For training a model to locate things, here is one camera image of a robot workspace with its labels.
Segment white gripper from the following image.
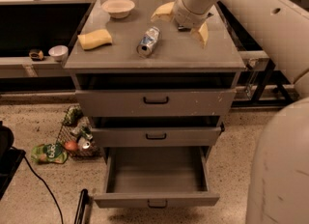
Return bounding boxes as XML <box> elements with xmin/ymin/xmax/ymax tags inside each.
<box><xmin>151</xmin><ymin>0</ymin><xmax>213</xmax><ymax>47</ymax></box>

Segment redbull can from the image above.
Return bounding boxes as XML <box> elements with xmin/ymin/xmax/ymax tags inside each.
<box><xmin>136</xmin><ymin>26</ymin><xmax>160</xmax><ymax>57</ymax></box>

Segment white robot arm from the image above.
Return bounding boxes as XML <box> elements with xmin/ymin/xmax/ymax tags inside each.
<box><xmin>152</xmin><ymin>0</ymin><xmax>309</xmax><ymax>224</ymax></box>

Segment grey drawer cabinet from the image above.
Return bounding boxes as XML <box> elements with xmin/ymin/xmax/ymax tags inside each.
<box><xmin>64</xmin><ymin>0</ymin><xmax>246</xmax><ymax>158</ymax></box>

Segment top grey drawer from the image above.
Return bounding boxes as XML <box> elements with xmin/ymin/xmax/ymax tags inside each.
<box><xmin>75</xmin><ymin>90</ymin><xmax>236</xmax><ymax>117</ymax></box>

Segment grey drawer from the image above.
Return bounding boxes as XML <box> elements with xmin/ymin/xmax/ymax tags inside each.
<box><xmin>75</xmin><ymin>90</ymin><xmax>236</xmax><ymax>117</ymax></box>
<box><xmin>92</xmin><ymin>127</ymin><xmax>221</xmax><ymax>148</ymax></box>
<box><xmin>95</xmin><ymin>147</ymin><xmax>219</xmax><ymax>209</ymax></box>

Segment middle grey drawer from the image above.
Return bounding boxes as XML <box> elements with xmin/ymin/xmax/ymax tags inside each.
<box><xmin>92</xmin><ymin>127</ymin><xmax>221</xmax><ymax>148</ymax></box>

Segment silver can in basket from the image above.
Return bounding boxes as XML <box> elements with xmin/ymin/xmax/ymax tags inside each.
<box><xmin>78</xmin><ymin>137</ymin><xmax>92</xmax><ymax>151</ymax></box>

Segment bottom grey drawer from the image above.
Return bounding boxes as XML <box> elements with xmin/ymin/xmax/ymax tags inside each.
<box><xmin>95</xmin><ymin>147</ymin><xmax>219</xmax><ymax>209</ymax></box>

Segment white bowl on cabinet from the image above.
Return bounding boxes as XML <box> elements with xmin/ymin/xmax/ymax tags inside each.
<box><xmin>101</xmin><ymin>0</ymin><xmax>135</xmax><ymax>19</ymax></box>

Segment yellow sponge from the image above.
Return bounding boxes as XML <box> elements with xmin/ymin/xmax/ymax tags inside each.
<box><xmin>77</xmin><ymin>29</ymin><xmax>112</xmax><ymax>50</ymax></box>

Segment small white cup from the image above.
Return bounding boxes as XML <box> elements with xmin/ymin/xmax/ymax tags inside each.
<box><xmin>48</xmin><ymin>45</ymin><xmax>69</xmax><ymax>62</ymax></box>

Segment green bag in basket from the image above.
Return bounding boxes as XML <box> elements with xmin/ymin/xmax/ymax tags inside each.
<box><xmin>62</xmin><ymin>106</ymin><xmax>83</xmax><ymax>126</ymax></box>

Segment tape measure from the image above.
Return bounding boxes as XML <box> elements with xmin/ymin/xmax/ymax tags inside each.
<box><xmin>29</xmin><ymin>49</ymin><xmax>44</xmax><ymax>61</ymax></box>

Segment red apple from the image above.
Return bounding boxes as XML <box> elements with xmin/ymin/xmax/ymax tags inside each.
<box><xmin>64</xmin><ymin>141</ymin><xmax>78</xmax><ymax>152</ymax></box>

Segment green snack pouch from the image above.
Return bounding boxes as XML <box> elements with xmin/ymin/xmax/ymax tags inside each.
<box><xmin>31</xmin><ymin>143</ymin><xmax>68</xmax><ymax>164</ymax></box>

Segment black bar on floor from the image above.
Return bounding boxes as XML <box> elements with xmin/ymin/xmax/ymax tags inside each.
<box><xmin>74</xmin><ymin>188</ymin><xmax>92</xmax><ymax>224</ymax></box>

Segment black device at left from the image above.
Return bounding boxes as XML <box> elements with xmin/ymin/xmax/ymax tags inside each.
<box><xmin>0</xmin><ymin>122</ymin><xmax>25</xmax><ymax>200</ymax></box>

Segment wire basket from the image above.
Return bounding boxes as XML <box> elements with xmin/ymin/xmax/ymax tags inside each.
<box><xmin>57</xmin><ymin>117</ymin><xmax>100</xmax><ymax>159</ymax></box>

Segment black cable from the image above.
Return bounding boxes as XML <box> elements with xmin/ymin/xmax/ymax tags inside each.
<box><xmin>23</xmin><ymin>155</ymin><xmax>65</xmax><ymax>224</ymax></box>

